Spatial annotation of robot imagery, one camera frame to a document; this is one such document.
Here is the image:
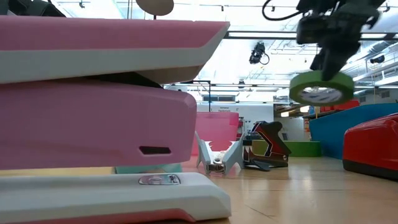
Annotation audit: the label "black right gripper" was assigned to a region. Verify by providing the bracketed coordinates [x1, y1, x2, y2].
[310, 6, 380, 82]

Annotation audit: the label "green tape roll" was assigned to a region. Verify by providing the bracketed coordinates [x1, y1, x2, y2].
[289, 70, 355, 107]
[251, 139, 323, 158]

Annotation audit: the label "black staple remover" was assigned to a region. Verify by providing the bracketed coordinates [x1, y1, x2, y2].
[243, 121, 292, 172]

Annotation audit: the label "red stapler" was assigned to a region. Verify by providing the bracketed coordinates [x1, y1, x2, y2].
[342, 112, 398, 182]

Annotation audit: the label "light blue staple remover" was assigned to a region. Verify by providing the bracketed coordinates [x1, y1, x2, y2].
[195, 130, 246, 175]

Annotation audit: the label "pink and white stapler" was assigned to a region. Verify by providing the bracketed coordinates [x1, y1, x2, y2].
[0, 15, 233, 224]

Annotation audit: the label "red storage bins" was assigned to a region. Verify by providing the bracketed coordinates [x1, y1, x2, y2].
[320, 99, 361, 113]

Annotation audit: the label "blue plastic tray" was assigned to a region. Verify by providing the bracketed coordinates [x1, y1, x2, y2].
[309, 103, 398, 160]

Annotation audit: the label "pink plastic tray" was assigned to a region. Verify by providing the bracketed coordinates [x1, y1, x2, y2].
[191, 111, 240, 156]

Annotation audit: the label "yellow plastic tray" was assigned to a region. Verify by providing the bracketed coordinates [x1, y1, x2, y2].
[0, 167, 115, 177]

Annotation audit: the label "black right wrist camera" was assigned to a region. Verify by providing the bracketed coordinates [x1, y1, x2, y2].
[296, 14, 326, 44]

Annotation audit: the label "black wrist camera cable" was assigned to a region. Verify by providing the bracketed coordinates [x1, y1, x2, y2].
[262, 0, 300, 22]

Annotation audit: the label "black overhead camera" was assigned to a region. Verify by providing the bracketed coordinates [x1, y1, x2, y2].
[248, 42, 270, 66]

